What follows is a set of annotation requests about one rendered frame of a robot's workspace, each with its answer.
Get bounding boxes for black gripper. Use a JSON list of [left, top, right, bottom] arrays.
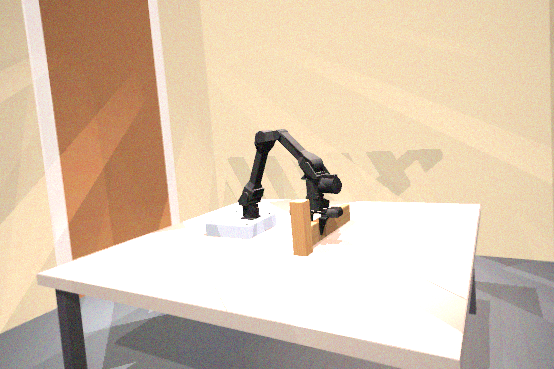
[[305, 192, 343, 235]]

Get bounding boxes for wooden board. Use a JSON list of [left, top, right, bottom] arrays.
[[311, 204, 350, 246]]

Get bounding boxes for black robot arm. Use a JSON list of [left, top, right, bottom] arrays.
[[238, 129, 342, 220]]

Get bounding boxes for wooden post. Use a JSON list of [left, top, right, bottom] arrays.
[[290, 199, 313, 256]]

